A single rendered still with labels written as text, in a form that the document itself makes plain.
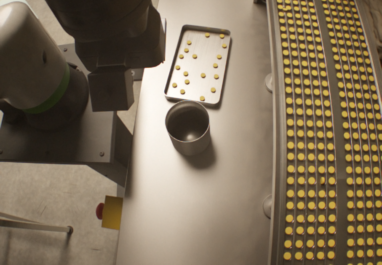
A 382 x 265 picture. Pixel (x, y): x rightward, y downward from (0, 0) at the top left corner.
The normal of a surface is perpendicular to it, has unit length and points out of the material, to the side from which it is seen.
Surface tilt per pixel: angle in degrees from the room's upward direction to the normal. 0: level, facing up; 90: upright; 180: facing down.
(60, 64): 90
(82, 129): 0
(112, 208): 0
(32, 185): 0
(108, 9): 90
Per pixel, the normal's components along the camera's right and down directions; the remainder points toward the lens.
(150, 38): 0.77, 0.33
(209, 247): -0.08, -0.40
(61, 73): 0.98, 0.11
